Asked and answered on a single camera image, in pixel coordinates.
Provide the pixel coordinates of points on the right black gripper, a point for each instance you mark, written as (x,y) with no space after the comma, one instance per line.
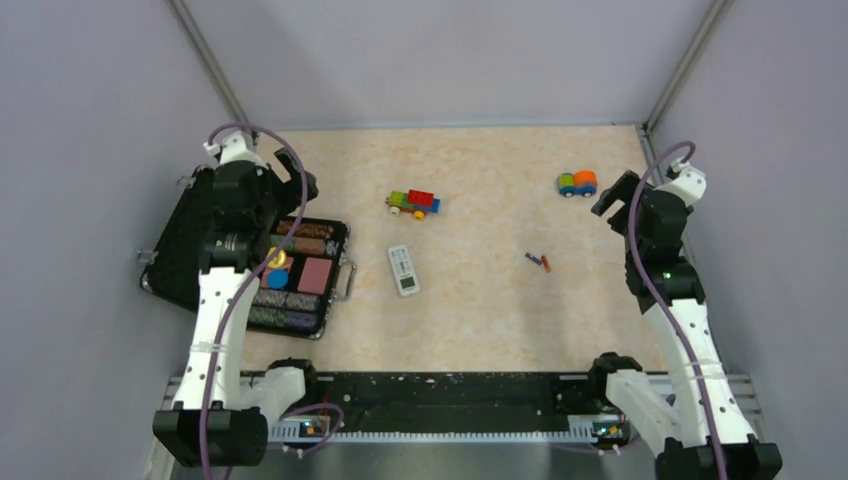
(623,191)

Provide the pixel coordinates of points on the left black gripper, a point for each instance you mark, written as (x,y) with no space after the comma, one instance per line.
(292,191)

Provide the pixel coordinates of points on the blue battery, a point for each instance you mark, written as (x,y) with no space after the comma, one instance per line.
(533,258)

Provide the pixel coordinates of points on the white remote control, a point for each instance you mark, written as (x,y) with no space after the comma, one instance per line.
(406,278)

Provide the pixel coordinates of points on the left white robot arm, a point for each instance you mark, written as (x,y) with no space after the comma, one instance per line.
(212,422)

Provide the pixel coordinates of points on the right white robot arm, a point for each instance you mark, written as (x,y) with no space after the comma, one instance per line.
(702,433)

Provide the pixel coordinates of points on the orange blue toy car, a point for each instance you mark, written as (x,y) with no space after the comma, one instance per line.
(582,183)

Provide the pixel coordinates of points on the yellow poker chip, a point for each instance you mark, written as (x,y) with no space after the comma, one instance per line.
(277,259)

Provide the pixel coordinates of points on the blue poker chip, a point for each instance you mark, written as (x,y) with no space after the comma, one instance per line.
(276,279)

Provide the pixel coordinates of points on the pink card deck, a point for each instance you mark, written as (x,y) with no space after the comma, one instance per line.
(315,276)

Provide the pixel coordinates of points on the lego brick truck toy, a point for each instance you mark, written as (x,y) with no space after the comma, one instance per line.
(419,204)

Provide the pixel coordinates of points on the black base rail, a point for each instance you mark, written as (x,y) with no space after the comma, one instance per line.
(407,407)

